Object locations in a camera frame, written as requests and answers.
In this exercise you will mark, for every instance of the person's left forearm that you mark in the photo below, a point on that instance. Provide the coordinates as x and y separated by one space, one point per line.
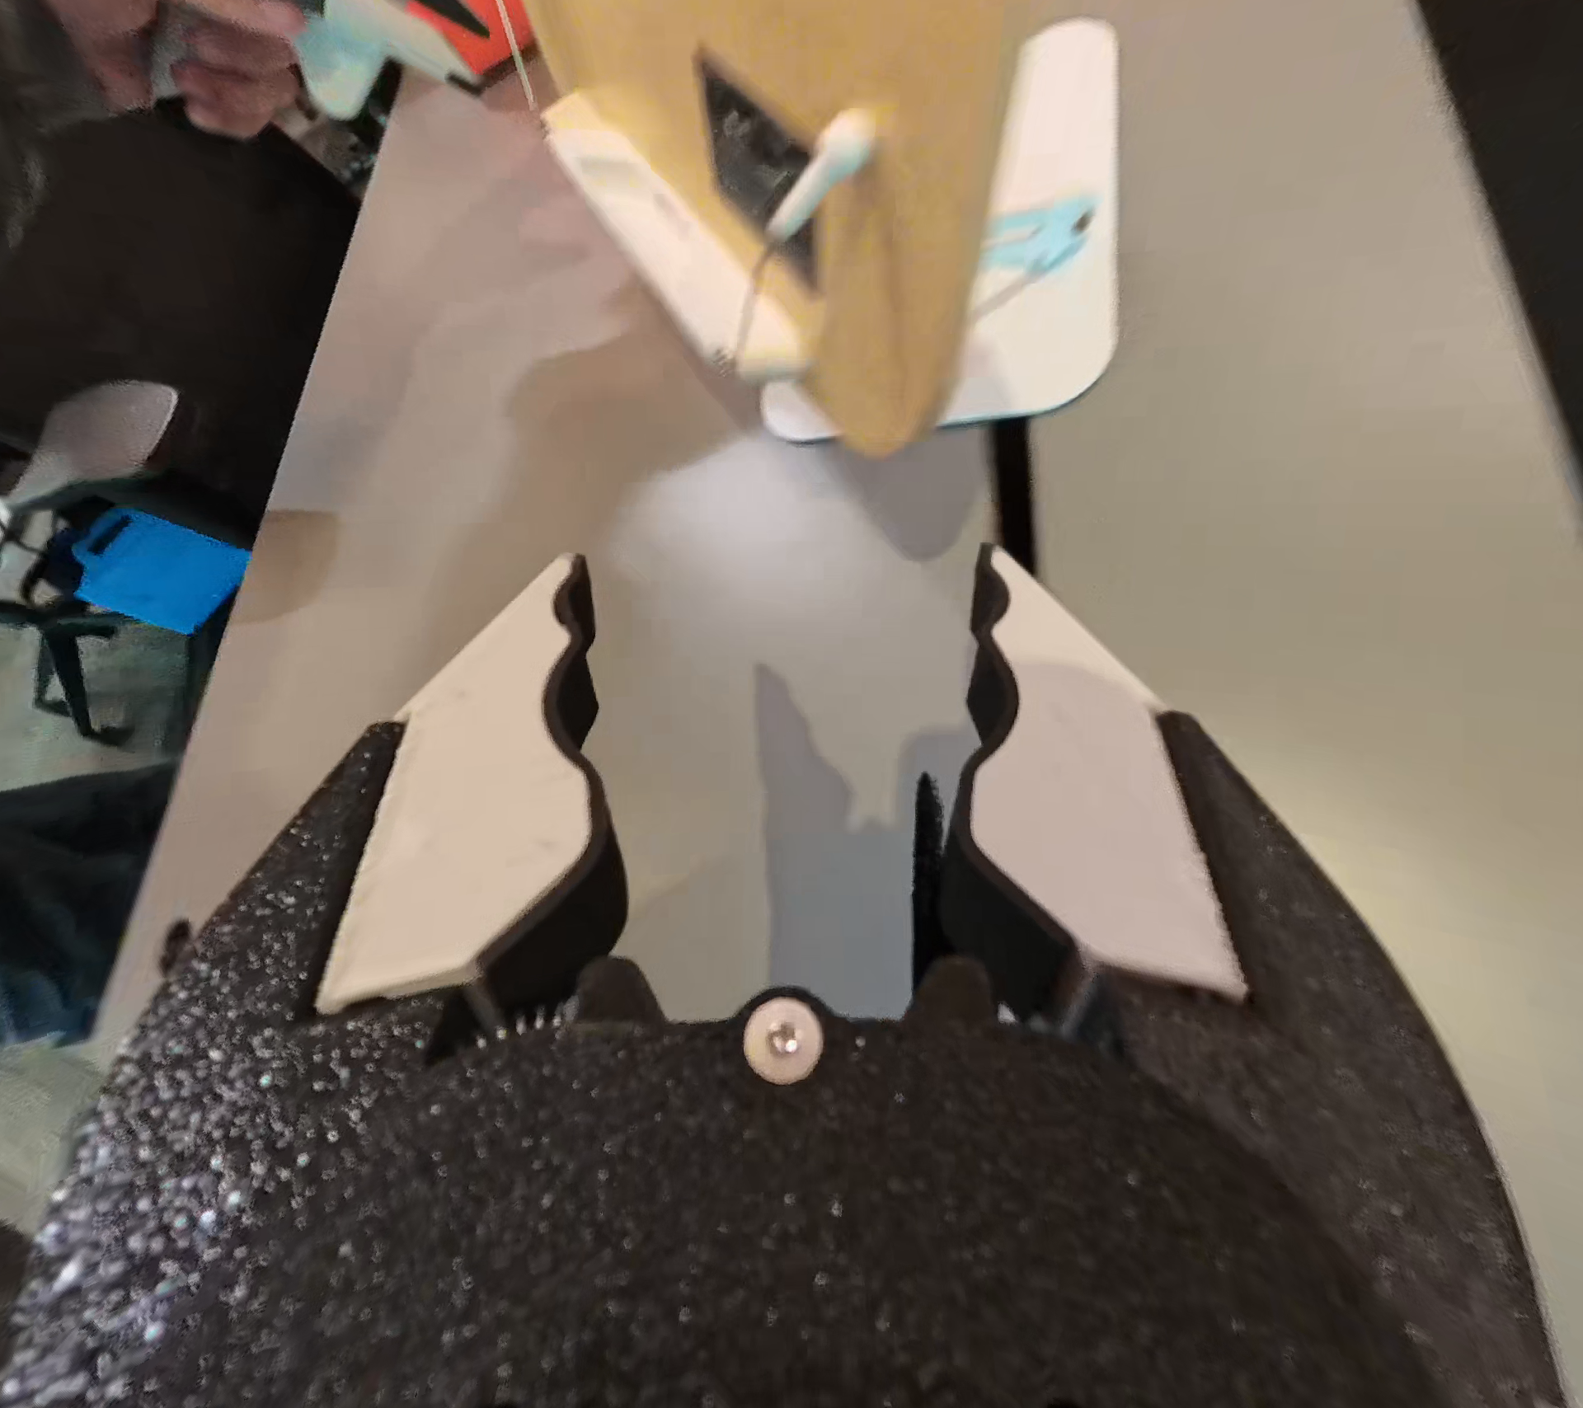
24 110

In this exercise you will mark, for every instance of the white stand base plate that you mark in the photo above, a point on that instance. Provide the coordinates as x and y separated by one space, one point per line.
1064 320

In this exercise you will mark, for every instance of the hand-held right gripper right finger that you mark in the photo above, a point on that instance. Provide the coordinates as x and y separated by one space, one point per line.
1101 815

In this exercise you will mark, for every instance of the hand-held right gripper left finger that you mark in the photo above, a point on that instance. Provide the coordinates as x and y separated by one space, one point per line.
482 815

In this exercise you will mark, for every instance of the person's left hand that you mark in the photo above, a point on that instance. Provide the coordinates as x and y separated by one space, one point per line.
160 36

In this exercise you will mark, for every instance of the grey desk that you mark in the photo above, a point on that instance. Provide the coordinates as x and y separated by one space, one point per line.
1237 568

